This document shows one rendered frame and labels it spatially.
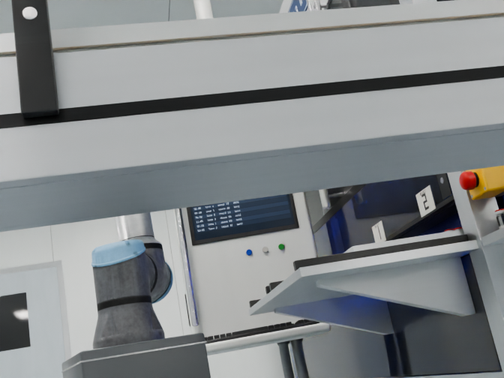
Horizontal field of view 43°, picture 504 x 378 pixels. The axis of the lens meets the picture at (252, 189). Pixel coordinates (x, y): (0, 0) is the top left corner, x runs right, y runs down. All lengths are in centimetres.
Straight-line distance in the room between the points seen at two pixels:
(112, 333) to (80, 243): 566
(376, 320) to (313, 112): 152
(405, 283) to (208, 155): 106
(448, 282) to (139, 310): 69
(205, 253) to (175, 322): 454
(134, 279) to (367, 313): 83
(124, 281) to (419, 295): 64
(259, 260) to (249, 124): 188
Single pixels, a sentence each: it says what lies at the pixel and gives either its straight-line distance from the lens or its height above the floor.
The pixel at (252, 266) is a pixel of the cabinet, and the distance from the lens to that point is 232.
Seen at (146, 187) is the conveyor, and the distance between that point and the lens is 49.
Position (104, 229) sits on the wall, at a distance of 702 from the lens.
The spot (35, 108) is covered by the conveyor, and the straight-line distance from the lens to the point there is 45.
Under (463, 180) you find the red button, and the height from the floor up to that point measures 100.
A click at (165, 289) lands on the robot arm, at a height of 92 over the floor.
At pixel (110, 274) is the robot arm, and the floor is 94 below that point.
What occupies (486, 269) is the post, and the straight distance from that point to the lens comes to 145.
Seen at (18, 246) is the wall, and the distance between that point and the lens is 710.
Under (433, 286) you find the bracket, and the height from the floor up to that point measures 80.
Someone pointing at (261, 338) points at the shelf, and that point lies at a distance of 206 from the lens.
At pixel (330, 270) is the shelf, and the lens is 132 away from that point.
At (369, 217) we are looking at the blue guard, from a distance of 200.
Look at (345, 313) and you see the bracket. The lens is 193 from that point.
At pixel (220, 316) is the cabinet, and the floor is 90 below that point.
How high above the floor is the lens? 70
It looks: 16 degrees up
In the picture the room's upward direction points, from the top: 11 degrees counter-clockwise
